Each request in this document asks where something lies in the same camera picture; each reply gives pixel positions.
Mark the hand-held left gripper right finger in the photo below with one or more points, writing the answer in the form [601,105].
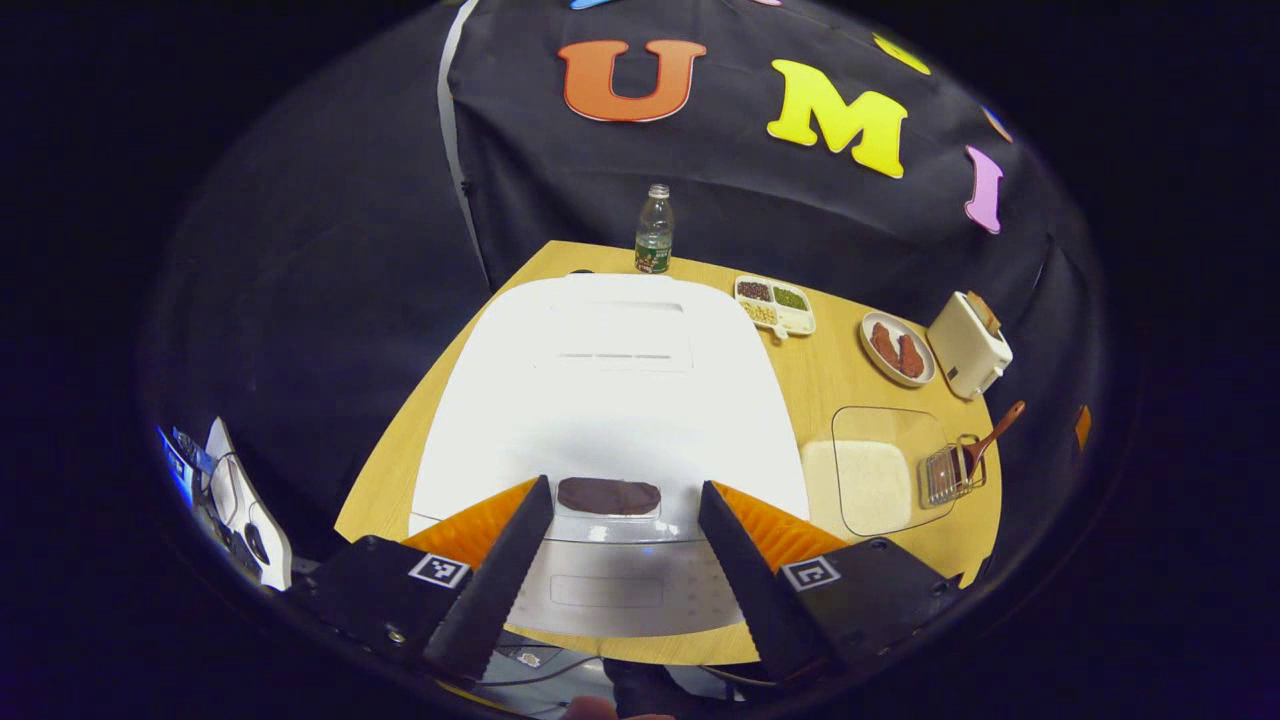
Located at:
[755,590]

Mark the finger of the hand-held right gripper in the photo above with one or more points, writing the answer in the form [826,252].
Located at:
[1083,428]

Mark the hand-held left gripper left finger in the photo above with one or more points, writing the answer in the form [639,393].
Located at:
[500,580]

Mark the brown wooden spoon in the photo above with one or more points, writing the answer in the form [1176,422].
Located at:
[995,435]

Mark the white rice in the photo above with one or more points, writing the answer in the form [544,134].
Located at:
[860,485]

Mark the clear rice tray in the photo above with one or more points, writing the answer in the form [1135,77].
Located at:
[890,425]

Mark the white rice cooker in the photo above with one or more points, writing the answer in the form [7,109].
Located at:
[610,400]

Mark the white toaster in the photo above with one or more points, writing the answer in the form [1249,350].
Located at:
[965,350]

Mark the toast slice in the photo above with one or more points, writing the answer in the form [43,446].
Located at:
[983,312]

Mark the brown meat piece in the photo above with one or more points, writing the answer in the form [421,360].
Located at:
[910,356]
[884,343]

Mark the white round plate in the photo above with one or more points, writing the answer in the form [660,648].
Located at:
[868,365]

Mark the black computer mouse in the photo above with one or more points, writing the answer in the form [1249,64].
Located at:
[257,543]

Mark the white divided bean dish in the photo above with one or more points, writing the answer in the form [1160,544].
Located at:
[795,322]

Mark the white side table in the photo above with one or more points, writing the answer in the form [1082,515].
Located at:
[230,490]

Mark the computer monitor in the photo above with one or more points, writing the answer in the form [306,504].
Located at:
[180,465]

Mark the black backdrop cloth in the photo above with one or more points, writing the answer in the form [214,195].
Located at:
[350,250]

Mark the clear plastic water bottle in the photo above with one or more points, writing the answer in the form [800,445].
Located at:
[654,235]

